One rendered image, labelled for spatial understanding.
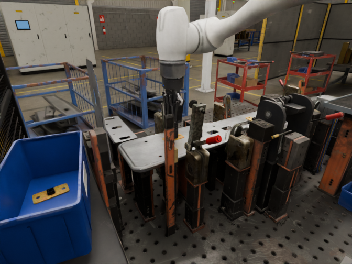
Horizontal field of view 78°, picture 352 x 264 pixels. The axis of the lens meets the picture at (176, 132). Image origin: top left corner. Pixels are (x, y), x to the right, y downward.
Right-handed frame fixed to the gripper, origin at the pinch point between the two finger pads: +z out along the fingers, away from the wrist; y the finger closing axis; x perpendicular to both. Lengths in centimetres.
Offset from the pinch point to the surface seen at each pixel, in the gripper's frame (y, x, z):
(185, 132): 5.6, -9.7, 6.5
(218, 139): -26.5, 0.5, -7.8
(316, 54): 174, -413, 13
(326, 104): -28, -51, -9
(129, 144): 7.9, 15.5, 6.5
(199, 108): -17.2, 0.6, -14.1
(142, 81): 183, -61, 25
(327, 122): -20, -76, 7
